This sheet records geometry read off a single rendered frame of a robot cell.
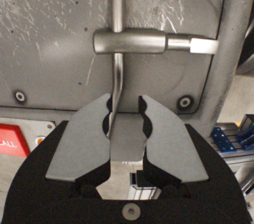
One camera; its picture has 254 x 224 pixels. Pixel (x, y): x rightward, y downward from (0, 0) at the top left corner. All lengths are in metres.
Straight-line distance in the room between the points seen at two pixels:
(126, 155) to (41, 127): 0.13
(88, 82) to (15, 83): 0.09
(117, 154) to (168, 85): 0.13
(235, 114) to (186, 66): 2.13
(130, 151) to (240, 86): 1.91
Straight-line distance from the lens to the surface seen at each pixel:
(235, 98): 2.12
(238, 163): 0.80
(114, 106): 0.16
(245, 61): 0.29
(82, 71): 0.17
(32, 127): 0.24
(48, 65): 0.18
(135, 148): 0.23
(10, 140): 0.27
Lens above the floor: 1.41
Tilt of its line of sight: 61 degrees down
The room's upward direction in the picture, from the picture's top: 178 degrees clockwise
